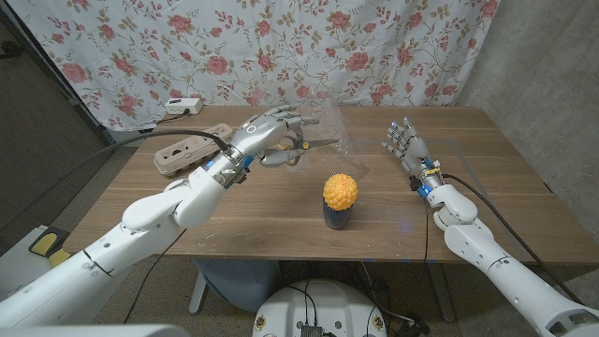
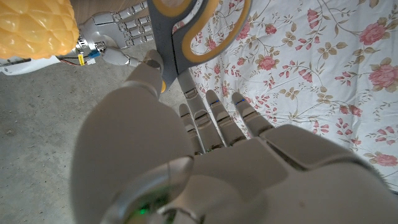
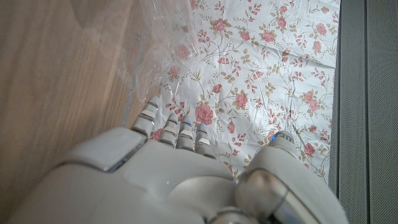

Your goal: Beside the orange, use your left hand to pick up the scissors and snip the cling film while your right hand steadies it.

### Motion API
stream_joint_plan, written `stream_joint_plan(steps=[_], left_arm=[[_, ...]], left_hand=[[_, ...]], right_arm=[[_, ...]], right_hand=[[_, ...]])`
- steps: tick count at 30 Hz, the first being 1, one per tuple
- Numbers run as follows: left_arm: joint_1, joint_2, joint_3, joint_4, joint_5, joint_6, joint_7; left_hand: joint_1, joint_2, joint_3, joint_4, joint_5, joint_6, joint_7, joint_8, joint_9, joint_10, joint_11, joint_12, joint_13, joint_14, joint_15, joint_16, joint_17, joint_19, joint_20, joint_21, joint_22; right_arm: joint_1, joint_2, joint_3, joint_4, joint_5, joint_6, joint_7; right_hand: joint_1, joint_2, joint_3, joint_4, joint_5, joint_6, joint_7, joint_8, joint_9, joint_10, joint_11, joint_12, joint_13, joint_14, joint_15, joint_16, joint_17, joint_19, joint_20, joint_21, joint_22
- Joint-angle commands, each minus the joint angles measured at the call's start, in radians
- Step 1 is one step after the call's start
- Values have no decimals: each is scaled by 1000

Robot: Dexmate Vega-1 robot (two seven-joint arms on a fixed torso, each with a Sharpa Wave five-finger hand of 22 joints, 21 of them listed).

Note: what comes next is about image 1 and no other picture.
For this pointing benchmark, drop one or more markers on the beige egg carton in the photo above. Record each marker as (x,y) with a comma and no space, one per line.
(182,153)

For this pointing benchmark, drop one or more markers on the white robot body rim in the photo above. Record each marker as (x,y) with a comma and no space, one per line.
(93,331)

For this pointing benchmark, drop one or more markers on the grey table leg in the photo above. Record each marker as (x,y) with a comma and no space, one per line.
(441,290)

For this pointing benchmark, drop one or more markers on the floral rose curtain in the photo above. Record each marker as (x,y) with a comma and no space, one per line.
(281,42)

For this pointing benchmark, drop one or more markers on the bumpy orange ball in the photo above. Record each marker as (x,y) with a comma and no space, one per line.
(340,190)

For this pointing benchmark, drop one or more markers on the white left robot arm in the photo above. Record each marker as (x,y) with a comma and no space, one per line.
(140,224)

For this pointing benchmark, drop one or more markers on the white table leg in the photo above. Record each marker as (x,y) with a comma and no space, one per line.
(197,292)

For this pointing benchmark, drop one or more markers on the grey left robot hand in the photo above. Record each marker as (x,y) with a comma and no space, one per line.
(259,131)

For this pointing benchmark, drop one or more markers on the yellow black foot pedal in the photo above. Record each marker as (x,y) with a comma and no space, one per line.
(44,243)

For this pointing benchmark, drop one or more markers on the blue grey stool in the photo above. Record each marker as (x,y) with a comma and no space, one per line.
(238,283)

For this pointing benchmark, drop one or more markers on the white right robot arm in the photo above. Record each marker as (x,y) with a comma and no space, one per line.
(505,271)

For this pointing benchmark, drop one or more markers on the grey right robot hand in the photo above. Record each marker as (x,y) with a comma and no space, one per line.
(414,147)

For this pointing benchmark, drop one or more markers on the transparent cling film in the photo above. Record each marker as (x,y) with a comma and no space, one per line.
(341,154)

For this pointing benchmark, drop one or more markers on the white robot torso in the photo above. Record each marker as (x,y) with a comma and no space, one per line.
(323,309)

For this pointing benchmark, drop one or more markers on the white floor platform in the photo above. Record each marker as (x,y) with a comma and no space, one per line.
(18,267)

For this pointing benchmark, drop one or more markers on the dark cup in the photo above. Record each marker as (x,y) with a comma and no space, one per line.
(336,219)

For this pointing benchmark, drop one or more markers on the white power strip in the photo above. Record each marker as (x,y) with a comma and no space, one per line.
(182,106)

